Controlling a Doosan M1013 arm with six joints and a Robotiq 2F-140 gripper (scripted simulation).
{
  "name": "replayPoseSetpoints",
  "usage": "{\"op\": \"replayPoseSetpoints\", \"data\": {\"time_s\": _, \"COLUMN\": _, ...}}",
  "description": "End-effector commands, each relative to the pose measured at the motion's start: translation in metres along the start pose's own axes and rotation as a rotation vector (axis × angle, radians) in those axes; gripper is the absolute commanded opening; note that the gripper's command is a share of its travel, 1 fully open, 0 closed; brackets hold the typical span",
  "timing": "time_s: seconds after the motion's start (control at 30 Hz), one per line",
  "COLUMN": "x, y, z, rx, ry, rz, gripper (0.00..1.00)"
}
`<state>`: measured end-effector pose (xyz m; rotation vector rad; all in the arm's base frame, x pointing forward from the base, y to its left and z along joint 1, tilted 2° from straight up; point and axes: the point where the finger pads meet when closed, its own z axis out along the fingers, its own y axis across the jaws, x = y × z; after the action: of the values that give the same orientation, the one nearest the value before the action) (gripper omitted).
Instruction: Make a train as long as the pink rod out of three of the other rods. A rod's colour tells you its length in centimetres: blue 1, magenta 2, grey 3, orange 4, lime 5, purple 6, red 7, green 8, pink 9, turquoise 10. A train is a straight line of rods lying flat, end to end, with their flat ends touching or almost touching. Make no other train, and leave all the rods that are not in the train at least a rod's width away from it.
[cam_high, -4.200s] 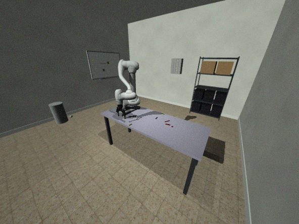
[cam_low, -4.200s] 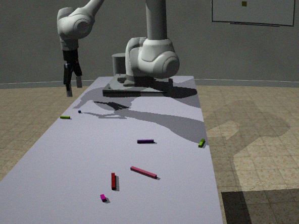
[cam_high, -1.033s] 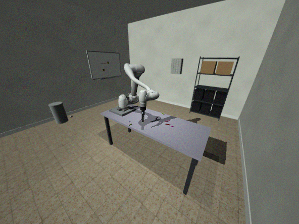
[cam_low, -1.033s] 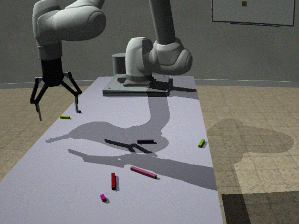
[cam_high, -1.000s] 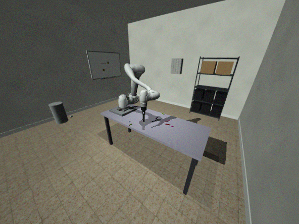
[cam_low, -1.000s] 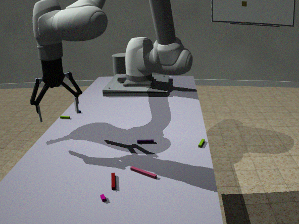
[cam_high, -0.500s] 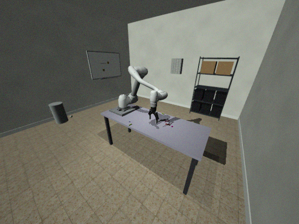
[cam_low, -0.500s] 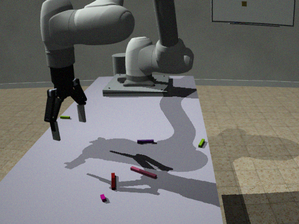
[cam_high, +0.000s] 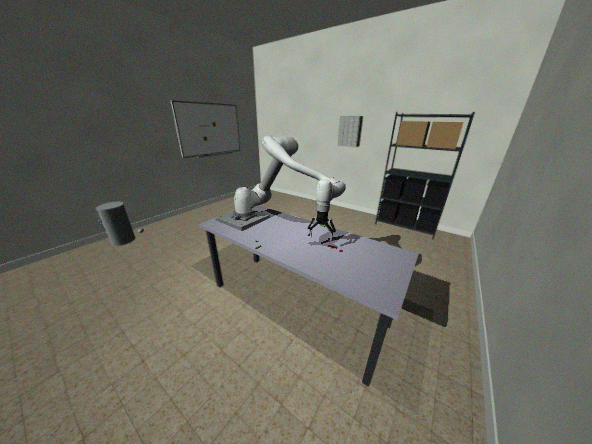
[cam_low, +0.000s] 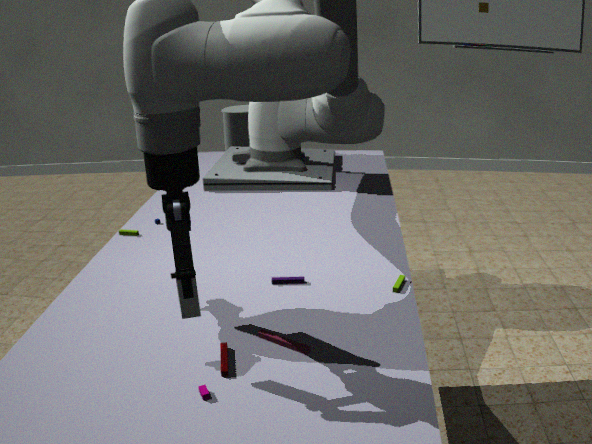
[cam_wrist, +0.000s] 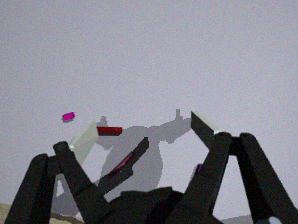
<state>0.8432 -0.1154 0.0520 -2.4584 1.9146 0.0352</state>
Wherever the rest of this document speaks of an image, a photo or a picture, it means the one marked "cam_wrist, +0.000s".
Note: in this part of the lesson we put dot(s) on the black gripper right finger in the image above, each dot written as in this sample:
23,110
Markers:
268,200

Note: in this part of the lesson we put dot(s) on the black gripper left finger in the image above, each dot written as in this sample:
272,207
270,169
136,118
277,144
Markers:
33,201

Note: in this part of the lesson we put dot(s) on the pink rod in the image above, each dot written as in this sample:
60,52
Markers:
130,156

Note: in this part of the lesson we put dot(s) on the small magenta block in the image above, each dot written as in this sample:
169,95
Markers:
68,116

